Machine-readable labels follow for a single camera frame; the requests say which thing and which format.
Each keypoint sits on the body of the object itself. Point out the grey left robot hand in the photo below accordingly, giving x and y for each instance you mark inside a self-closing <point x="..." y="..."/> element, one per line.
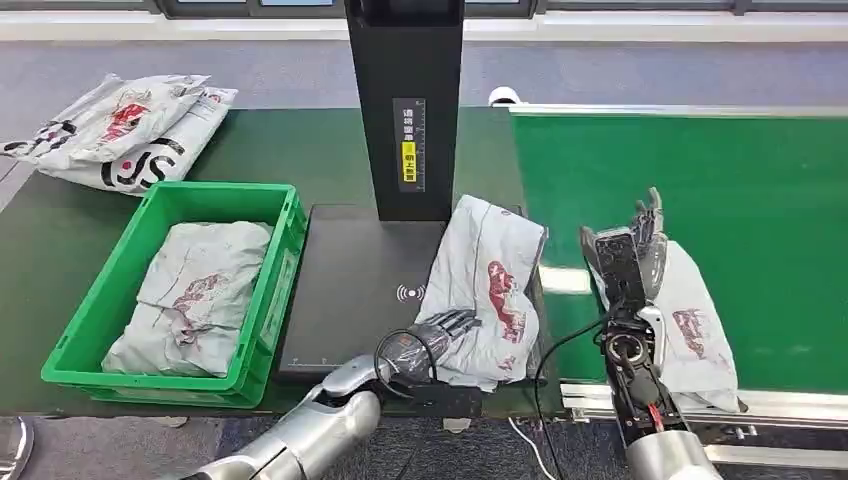
<point x="424" y="348"/>

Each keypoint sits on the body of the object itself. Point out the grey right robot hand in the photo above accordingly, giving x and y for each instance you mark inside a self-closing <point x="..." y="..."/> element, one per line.
<point x="619" y="262"/>

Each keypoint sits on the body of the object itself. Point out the grey parcel bag red print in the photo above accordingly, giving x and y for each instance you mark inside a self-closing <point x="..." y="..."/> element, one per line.
<point x="199" y="291"/>
<point x="696" y="344"/>
<point x="484" y="265"/>

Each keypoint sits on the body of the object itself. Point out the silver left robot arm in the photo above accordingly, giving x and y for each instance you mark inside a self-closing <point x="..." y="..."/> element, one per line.
<point x="318" y="424"/>

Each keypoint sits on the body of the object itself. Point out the green conveyor belt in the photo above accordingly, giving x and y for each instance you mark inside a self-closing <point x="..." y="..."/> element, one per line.
<point x="729" y="179"/>

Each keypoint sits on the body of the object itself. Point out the white round cap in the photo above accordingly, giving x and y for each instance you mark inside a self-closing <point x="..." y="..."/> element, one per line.
<point x="502" y="96"/>

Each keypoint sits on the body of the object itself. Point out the yellow and black label sticker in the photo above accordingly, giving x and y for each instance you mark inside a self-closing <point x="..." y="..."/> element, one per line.
<point x="409" y="142"/>

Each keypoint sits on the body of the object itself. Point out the white parcel bag black print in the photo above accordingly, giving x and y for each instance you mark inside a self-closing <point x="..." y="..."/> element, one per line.
<point x="166" y="159"/>

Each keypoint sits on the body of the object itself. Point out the green plastic crate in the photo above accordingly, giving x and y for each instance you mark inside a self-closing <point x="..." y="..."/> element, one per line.
<point x="106" y="305"/>

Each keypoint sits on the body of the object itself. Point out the white parcel bag red print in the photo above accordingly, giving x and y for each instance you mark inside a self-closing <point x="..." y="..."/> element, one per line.
<point x="119" y="119"/>

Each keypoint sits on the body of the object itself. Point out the chrome stool base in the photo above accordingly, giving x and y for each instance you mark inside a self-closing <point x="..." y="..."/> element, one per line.
<point x="16" y="450"/>

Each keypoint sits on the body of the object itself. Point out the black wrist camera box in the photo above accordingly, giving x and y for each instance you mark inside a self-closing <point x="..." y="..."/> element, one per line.
<point x="447" y="401"/>

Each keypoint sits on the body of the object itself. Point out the scanner base plate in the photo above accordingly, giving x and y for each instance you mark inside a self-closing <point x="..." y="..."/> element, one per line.
<point x="351" y="285"/>

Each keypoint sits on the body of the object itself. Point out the black scanner post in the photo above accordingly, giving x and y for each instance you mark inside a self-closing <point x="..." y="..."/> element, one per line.
<point x="371" y="79"/>

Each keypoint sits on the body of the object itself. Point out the grey window frame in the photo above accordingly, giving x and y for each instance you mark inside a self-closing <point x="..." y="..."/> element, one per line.
<point x="331" y="6"/>

